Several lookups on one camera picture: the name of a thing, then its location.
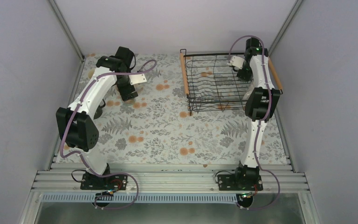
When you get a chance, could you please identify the dark grey mug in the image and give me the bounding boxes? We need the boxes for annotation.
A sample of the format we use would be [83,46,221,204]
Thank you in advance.
[93,99,106,119]

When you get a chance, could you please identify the floral pastel mug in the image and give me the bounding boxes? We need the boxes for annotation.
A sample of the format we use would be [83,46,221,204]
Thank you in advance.
[123,87,144,105]

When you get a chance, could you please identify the cream ribbed mug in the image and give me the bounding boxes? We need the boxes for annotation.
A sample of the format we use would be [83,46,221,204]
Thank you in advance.
[88,68,95,79]

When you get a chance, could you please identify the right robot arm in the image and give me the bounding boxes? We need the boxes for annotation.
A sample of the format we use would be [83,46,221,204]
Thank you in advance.
[234,35,281,190]

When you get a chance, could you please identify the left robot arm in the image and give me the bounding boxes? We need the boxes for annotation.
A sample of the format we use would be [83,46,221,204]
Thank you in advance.
[56,47,138,189]

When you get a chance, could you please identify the floral tablecloth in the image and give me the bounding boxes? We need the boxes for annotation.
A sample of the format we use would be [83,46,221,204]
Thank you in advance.
[57,53,288,165]

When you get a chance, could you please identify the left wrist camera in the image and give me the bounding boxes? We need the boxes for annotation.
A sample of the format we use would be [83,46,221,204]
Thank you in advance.
[129,73,147,85]

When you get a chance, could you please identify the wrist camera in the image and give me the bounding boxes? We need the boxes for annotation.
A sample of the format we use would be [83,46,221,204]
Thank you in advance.
[129,73,147,85]
[227,56,245,70]

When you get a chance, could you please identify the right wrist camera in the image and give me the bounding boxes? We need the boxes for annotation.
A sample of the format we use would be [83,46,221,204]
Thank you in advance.
[227,56,245,70]

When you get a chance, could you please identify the right wooden rack handle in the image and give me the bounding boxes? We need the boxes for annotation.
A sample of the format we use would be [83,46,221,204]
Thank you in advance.
[268,58,283,94]

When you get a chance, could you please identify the wooden rack handle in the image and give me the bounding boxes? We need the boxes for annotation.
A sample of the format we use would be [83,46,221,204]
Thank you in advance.
[268,58,283,94]
[179,53,189,95]

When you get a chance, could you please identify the black wire dish rack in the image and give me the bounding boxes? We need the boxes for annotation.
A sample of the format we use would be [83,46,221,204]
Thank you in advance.
[179,49,283,117]

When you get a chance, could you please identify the left wooden rack handle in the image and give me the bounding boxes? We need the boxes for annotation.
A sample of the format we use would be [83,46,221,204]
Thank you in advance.
[179,53,189,95]

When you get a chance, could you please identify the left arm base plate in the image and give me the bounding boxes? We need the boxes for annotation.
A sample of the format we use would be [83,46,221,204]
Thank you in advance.
[80,173,128,191]

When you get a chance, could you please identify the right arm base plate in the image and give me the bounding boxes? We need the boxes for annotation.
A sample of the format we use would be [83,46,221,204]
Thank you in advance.
[214,172,264,191]

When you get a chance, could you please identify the aluminium rail frame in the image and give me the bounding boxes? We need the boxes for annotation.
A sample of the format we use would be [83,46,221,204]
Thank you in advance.
[20,162,319,224]

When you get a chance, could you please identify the slotted cable duct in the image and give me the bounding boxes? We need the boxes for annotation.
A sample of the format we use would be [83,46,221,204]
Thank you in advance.
[41,192,237,204]

